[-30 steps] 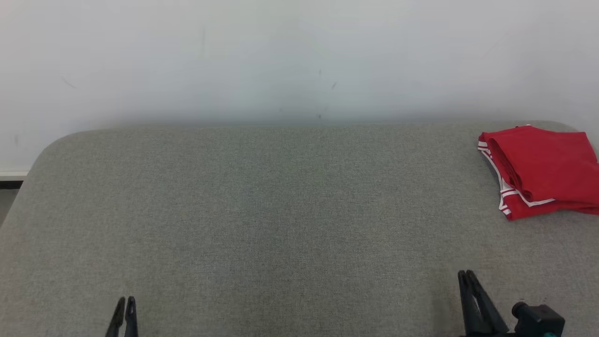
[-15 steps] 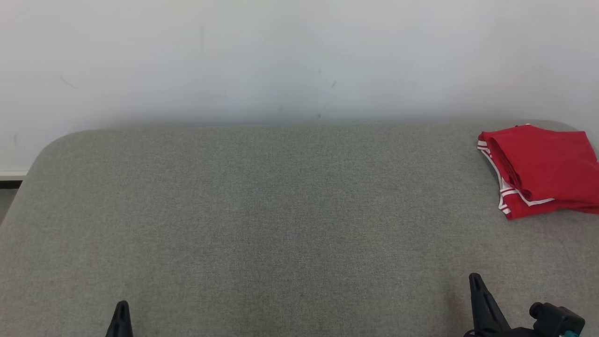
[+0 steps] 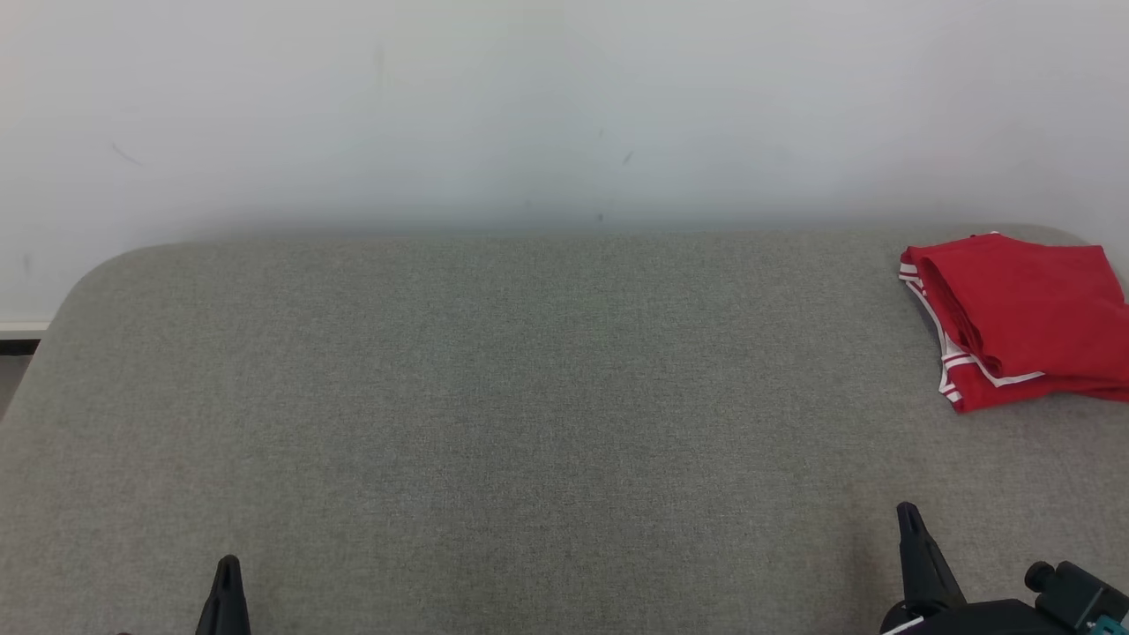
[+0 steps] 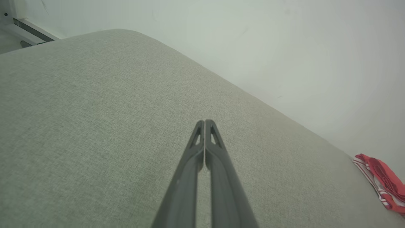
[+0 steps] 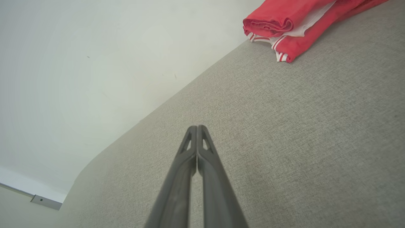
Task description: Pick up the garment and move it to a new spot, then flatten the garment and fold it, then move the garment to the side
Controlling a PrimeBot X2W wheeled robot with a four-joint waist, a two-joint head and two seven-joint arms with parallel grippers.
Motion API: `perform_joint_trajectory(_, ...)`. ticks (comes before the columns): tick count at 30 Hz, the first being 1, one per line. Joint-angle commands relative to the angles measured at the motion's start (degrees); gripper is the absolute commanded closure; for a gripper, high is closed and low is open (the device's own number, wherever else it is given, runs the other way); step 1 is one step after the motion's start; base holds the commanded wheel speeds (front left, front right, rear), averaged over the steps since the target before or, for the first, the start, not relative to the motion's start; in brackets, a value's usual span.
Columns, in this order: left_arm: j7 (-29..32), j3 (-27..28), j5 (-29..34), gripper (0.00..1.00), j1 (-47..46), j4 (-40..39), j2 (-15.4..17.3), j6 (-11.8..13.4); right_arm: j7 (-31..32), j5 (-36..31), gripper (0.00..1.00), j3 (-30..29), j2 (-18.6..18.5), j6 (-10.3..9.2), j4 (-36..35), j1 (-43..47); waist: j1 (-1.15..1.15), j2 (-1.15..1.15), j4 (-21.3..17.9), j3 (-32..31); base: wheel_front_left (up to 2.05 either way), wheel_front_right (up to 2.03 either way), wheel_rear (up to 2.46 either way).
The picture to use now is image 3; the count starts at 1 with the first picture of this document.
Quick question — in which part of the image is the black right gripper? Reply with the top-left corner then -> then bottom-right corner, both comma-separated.
879,501 -> 1070,635

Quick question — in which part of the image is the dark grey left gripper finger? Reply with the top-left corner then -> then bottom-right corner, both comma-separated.
195,554 -> 253,635

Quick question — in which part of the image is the red jersey with black lettering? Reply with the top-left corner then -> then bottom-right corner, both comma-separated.
898,231 -> 1129,415

